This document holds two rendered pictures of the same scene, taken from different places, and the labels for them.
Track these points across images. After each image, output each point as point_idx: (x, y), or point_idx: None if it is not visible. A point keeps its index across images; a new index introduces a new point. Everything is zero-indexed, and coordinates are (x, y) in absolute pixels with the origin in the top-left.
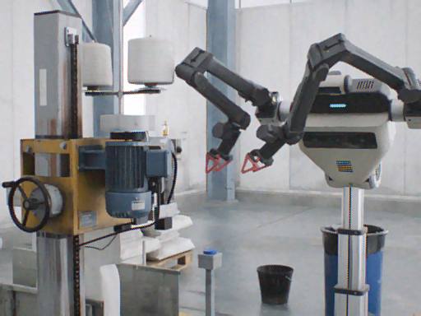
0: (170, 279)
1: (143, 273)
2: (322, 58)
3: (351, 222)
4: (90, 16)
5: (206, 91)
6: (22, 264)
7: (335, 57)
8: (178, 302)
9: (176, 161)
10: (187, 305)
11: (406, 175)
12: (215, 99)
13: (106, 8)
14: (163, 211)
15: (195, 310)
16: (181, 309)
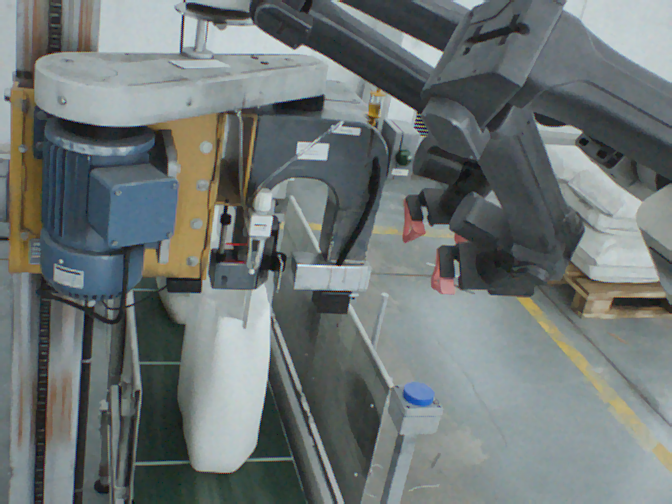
0: (379, 392)
1: (361, 352)
2: (437, 78)
3: None
4: None
5: (337, 54)
6: (290, 229)
7: (475, 89)
8: (375, 439)
9: (376, 184)
10: (654, 397)
11: None
12: (375, 78)
13: None
14: (315, 278)
15: (655, 415)
16: (635, 398)
